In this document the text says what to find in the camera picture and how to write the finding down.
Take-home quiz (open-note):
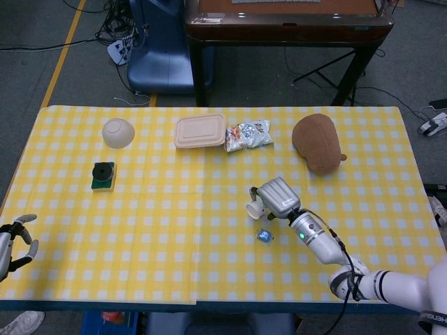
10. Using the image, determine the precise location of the white shoe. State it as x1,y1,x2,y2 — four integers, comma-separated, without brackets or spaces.
0,310,45,335

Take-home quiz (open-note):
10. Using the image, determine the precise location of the blue plastic chair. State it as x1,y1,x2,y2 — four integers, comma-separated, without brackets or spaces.
127,0,214,95

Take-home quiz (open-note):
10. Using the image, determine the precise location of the beige lidded food container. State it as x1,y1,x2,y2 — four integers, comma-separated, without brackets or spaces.
174,112,227,150

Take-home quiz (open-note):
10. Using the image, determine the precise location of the yellow checked tablecloth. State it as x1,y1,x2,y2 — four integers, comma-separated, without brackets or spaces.
0,104,447,304

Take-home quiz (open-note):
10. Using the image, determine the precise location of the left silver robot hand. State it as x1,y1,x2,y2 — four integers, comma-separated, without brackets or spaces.
0,214,39,283

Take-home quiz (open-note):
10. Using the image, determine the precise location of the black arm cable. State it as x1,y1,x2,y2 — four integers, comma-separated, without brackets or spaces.
302,208,365,335

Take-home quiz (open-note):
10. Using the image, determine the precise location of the long black floor cable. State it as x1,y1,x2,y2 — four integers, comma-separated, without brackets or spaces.
0,37,105,52

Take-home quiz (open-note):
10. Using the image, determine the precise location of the white upturned bowl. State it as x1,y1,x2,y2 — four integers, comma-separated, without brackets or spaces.
102,117,136,150

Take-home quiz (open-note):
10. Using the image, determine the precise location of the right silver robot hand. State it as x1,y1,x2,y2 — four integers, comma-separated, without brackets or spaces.
248,177,302,221

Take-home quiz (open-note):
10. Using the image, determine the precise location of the dark wooden mahjong table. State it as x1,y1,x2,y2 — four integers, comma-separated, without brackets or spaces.
184,0,395,107

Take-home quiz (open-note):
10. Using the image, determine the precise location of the blue plastic crate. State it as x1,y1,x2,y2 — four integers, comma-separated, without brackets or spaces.
82,310,140,335

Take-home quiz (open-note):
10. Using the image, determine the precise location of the brown plush capybara toy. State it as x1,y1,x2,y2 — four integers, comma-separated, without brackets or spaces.
291,113,349,174

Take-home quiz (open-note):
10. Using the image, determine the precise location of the black round disc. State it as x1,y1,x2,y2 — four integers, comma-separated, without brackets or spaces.
92,162,115,182

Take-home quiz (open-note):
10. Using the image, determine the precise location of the white floral paper cup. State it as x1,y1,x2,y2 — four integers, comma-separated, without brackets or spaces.
245,197,268,220

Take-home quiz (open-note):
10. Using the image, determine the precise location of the small blue wrapped packet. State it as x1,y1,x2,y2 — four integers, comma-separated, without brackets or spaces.
256,228,275,244

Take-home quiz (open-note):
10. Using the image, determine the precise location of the white power strip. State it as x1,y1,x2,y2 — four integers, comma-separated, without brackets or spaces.
107,36,135,66

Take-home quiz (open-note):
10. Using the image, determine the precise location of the yellow green sponge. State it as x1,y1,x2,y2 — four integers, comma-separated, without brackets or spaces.
91,161,118,193

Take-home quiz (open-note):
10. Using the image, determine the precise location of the silver snack bag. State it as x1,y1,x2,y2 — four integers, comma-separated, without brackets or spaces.
225,119,274,154

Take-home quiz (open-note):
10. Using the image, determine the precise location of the white floor cable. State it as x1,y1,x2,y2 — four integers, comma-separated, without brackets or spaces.
115,91,154,106

